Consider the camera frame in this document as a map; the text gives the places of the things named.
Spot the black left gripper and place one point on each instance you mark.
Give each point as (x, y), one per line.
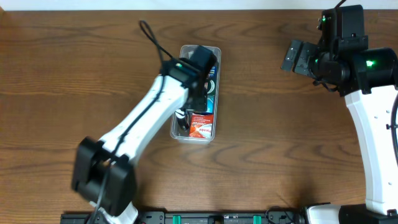
(199, 101)

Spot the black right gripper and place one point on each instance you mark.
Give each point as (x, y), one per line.
(302, 58)

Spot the blue white medicine box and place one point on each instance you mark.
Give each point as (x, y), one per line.
(210, 99)

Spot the dark syrup bottle white cap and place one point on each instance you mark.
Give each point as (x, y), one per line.
(182, 117)

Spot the red Panadol box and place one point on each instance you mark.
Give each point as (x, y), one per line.
(201, 126)

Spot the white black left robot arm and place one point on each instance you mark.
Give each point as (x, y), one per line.
(186, 92)

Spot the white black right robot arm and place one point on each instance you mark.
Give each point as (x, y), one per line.
(366, 78)

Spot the clear plastic container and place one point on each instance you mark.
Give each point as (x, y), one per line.
(181, 135)

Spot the black mounting rail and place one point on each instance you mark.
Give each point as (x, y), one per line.
(199, 217)

